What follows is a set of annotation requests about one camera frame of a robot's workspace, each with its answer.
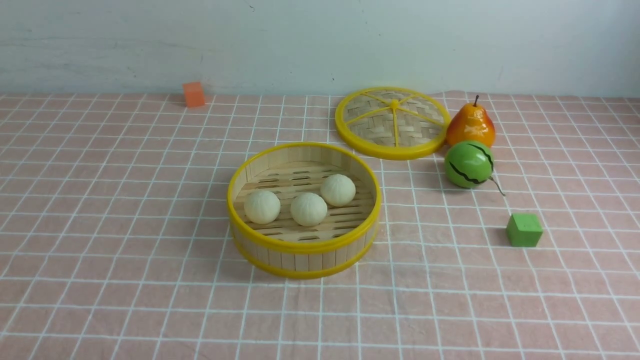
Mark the white bun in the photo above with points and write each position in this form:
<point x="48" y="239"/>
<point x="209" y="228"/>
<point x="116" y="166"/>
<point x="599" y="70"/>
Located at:
<point x="338" y="190"/>
<point x="262" y="207"/>
<point x="308" y="209"/>

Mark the bamboo steamer tray yellow rim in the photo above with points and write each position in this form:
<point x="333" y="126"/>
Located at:
<point x="285" y="248"/>

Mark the woven steamer lid yellow rim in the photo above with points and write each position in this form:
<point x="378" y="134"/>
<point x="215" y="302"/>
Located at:
<point x="392" y="123"/>

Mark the green toy watermelon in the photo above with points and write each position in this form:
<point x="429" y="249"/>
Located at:
<point x="469" y="164"/>

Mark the orange foam cube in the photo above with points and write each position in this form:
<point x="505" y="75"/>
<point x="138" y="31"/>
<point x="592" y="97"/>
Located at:
<point x="194" y="94"/>

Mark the orange yellow toy pear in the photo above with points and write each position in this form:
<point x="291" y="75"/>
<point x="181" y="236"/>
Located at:
<point x="471" y="123"/>

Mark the green foam cube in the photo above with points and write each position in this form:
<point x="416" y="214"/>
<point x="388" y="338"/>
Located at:
<point x="524" y="230"/>

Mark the pink checkered tablecloth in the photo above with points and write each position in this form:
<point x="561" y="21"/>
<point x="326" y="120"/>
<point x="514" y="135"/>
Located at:
<point x="115" y="242"/>

